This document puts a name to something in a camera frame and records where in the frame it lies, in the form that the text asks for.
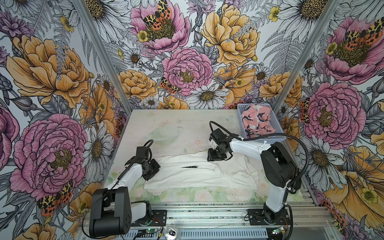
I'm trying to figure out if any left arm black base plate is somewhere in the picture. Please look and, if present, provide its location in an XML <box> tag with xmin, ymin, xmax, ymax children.
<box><xmin>131</xmin><ymin>210</ymin><xmax>168</xmax><ymax>227</ymax></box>

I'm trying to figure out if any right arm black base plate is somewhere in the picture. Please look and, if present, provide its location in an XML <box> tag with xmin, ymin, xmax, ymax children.
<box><xmin>247</xmin><ymin>208</ymin><xmax>291</xmax><ymax>226</ymax></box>

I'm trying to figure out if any grey slotted cable duct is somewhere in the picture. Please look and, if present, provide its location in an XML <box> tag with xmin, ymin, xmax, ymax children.
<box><xmin>116</xmin><ymin>228</ymin><xmax>269</xmax><ymax>240</ymax></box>

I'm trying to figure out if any pink patterned garment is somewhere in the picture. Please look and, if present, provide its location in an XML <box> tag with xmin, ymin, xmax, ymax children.
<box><xmin>241</xmin><ymin>105</ymin><xmax>276</xmax><ymax>138</ymax></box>

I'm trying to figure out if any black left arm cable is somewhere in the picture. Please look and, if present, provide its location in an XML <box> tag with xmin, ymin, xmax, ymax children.
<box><xmin>80</xmin><ymin>139</ymin><xmax>154</xmax><ymax>240</ymax></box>

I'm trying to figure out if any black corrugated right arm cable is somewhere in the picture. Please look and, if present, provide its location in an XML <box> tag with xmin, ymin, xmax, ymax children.
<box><xmin>209</xmin><ymin>120</ymin><xmax>310</xmax><ymax>193</ymax></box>

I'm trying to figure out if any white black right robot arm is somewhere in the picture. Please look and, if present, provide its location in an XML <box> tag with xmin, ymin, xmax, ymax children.
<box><xmin>208</xmin><ymin>137</ymin><xmax>298</xmax><ymax>225</ymax></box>

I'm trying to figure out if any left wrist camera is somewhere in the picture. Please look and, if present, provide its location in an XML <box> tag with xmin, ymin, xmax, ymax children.
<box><xmin>125</xmin><ymin>147</ymin><xmax>152</xmax><ymax>166</ymax></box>

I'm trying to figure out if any left aluminium corner post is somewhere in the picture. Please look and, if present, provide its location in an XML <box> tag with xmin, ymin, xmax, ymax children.
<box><xmin>74</xmin><ymin>1</ymin><xmax>133</xmax><ymax>117</ymax></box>

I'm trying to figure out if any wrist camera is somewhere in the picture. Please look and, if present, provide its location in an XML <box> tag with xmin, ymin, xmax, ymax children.
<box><xmin>209</xmin><ymin>129</ymin><xmax>232</xmax><ymax>149</ymax></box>
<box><xmin>125</xmin><ymin>147</ymin><xmax>152</xmax><ymax>166</ymax></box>

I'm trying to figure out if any aluminium corner post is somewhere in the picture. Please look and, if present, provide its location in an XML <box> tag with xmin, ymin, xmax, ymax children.
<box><xmin>74</xmin><ymin>1</ymin><xmax>133</xmax><ymax>117</ymax></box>
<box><xmin>273</xmin><ymin>1</ymin><xmax>341</xmax><ymax>113</ymax></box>

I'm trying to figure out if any right aluminium corner post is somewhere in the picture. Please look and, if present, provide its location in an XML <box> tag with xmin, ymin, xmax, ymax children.
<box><xmin>273</xmin><ymin>1</ymin><xmax>341</xmax><ymax>113</ymax></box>

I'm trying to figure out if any white t-shirt with robot print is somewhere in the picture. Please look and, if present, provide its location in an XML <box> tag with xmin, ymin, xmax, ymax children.
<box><xmin>144</xmin><ymin>152</ymin><xmax>269</xmax><ymax>192</ymax></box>

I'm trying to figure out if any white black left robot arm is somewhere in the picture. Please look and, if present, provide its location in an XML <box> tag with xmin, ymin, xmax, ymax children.
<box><xmin>88</xmin><ymin>159</ymin><xmax>161</xmax><ymax>239</ymax></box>

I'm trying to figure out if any light blue perforated laundry basket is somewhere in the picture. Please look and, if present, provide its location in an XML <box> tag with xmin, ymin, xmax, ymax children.
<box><xmin>237</xmin><ymin>104</ymin><xmax>286</xmax><ymax>144</ymax></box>

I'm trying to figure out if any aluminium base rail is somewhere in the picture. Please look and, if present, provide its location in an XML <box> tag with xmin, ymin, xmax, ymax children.
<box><xmin>77</xmin><ymin>202</ymin><xmax>331</xmax><ymax>230</ymax></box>

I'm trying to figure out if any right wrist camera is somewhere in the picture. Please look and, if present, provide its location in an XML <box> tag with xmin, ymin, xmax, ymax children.
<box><xmin>209</xmin><ymin>129</ymin><xmax>232</xmax><ymax>149</ymax></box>

